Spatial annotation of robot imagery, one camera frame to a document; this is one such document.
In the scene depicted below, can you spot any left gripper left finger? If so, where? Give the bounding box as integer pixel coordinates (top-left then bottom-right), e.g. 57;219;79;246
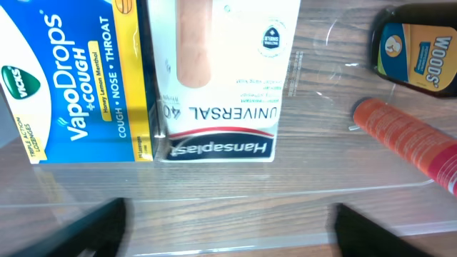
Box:
10;198;126;257

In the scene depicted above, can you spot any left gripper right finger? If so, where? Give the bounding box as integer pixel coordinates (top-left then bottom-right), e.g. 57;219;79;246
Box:
334;203;432;257

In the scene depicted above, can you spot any orange bottle white cap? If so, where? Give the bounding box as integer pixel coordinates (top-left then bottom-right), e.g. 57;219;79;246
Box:
352;97;456;195

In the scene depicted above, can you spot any blue yellow VapoDrops box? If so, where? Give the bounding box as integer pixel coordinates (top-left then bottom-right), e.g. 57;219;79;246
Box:
1;0;155;164

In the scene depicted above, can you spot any dark bottle white cap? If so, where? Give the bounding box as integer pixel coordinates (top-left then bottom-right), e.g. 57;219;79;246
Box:
368;2;456;98

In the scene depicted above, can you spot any white and navy box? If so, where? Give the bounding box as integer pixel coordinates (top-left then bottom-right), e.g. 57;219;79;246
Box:
147;0;301;163

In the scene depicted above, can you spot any clear plastic container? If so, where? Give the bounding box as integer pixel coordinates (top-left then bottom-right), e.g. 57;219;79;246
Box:
1;0;456;256

